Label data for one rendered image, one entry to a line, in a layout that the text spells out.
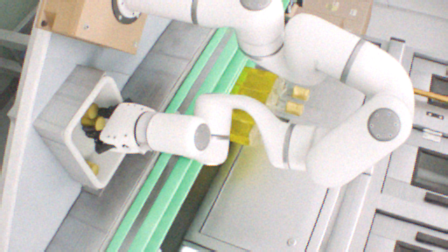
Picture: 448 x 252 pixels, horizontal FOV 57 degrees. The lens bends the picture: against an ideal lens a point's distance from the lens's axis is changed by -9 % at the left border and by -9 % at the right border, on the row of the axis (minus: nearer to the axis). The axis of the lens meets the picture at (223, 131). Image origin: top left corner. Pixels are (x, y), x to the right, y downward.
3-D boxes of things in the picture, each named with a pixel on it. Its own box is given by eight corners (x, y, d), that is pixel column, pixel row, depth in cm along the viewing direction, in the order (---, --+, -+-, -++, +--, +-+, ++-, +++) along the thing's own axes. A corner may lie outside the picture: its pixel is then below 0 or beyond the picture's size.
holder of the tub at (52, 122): (80, 190, 107) (105, 201, 105) (31, 123, 85) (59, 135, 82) (114, 136, 116) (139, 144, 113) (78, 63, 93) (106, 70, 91)
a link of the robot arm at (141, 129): (156, 164, 88) (145, 162, 89) (176, 128, 92) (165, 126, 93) (136, 142, 82) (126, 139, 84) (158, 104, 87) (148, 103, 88)
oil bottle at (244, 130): (187, 129, 125) (260, 150, 118) (184, 115, 121) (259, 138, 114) (196, 113, 128) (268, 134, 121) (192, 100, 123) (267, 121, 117)
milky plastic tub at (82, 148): (73, 180, 103) (101, 193, 100) (31, 124, 84) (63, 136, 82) (109, 124, 111) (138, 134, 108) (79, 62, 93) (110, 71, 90)
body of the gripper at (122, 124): (149, 162, 89) (110, 154, 95) (171, 122, 93) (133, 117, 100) (129, 140, 83) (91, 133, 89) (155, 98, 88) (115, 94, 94)
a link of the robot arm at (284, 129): (297, 168, 87) (201, 154, 96) (304, 101, 86) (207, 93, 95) (285, 171, 79) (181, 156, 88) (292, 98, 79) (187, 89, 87)
